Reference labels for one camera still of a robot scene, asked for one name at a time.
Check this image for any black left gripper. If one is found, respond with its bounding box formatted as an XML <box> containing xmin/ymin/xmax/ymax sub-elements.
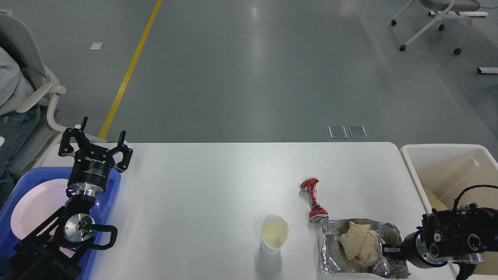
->
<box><xmin>58</xmin><ymin>116</ymin><xmax>133</xmax><ymax>197</ymax></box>

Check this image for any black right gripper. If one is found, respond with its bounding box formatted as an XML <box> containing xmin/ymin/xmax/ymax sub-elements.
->
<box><xmin>381</xmin><ymin>230</ymin><xmax>448</xmax><ymax>269</ymax></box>

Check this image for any brown paper wad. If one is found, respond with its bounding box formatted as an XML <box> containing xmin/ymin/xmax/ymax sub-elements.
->
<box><xmin>338</xmin><ymin>221</ymin><xmax>381</xmax><ymax>266</ymax></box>

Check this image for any silver foil wrapper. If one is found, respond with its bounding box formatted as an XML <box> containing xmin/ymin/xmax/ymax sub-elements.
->
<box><xmin>319</xmin><ymin>218</ymin><xmax>411</xmax><ymax>279</ymax></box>

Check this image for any large brown paper bag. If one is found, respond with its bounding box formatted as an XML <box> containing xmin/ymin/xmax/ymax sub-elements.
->
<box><xmin>424</xmin><ymin>189</ymin><xmax>449</xmax><ymax>212</ymax></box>

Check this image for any pink plate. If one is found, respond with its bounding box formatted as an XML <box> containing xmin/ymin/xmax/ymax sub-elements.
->
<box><xmin>11</xmin><ymin>178</ymin><xmax>68</xmax><ymax>240</ymax></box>

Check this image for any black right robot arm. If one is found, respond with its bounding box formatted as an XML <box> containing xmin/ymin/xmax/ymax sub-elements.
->
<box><xmin>381</xmin><ymin>185</ymin><xmax>498</xmax><ymax>280</ymax></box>

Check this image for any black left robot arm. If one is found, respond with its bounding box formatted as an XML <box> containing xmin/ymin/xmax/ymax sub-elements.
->
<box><xmin>5</xmin><ymin>117</ymin><xmax>133</xmax><ymax>280</ymax></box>

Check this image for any seated person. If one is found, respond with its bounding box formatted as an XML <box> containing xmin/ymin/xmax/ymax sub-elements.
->
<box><xmin>0</xmin><ymin>48</ymin><xmax>40</xmax><ymax>206</ymax></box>

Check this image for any crushed red can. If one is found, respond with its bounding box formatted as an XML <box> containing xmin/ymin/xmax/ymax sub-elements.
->
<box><xmin>300</xmin><ymin>177</ymin><xmax>329</xmax><ymax>223</ymax></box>

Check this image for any white plastic bin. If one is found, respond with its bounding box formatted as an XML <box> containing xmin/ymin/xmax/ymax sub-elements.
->
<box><xmin>400</xmin><ymin>144</ymin><xmax>498</xmax><ymax>280</ymax></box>

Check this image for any white floor tag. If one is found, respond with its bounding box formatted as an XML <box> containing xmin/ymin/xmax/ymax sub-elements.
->
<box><xmin>89</xmin><ymin>42</ymin><xmax>104</xmax><ymax>50</ymax></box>

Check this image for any white paper cup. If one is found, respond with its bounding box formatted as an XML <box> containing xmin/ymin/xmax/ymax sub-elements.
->
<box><xmin>260</xmin><ymin>215</ymin><xmax>290</xmax><ymax>255</ymax></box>

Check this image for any right floor plate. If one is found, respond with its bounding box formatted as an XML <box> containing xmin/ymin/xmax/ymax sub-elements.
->
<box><xmin>347</xmin><ymin>125</ymin><xmax>368</xmax><ymax>138</ymax></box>

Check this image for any floor plate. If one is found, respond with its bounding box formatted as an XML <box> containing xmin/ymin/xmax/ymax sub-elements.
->
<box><xmin>347</xmin><ymin>125</ymin><xmax>368</xmax><ymax>138</ymax></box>
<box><xmin>328</xmin><ymin>125</ymin><xmax>348</xmax><ymax>139</ymax></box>

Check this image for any left floor plate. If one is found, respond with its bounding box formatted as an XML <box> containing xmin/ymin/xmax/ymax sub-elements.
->
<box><xmin>328</xmin><ymin>125</ymin><xmax>348</xmax><ymax>139</ymax></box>

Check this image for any grey office chair left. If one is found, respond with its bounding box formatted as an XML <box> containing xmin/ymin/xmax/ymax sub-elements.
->
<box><xmin>1</xmin><ymin>14</ymin><xmax>66</xmax><ymax>174</ymax></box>

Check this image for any white bar on floor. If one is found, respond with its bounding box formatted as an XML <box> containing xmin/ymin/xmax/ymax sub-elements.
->
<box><xmin>477</xmin><ymin>67</ymin><xmax>498</xmax><ymax>74</ymax></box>

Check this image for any white bar far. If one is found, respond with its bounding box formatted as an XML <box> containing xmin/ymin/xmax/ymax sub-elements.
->
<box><xmin>428</xmin><ymin>10</ymin><xmax>489</xmax><ymax>17</ymax></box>

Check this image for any white rolling chair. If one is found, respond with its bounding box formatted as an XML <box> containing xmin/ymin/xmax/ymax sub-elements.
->
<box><xmin>399</xmin><ymin>0</ymin><xmax>481</xmax><ymax>55</ymax></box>

